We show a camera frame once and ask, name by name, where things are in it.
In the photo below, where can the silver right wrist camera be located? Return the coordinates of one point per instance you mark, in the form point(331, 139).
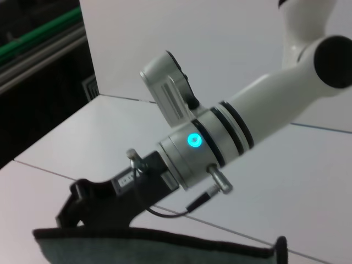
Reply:
point(165, 82)

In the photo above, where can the slatted vent grille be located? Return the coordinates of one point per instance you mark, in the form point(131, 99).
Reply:
point(90, 89)

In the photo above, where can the grey aluminium frame rail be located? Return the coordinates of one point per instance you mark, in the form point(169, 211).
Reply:
point(41, 59)

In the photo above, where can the green frame rail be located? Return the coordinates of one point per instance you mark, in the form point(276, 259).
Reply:
point(55, 22)

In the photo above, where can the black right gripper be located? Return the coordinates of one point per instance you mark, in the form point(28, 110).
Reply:
point(143, 192)

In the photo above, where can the yellow and green black-edged towel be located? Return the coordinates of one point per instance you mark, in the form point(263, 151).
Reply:
point(137, 250)

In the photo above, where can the white and silver right arm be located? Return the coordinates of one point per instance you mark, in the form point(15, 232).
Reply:
point(261, 110)

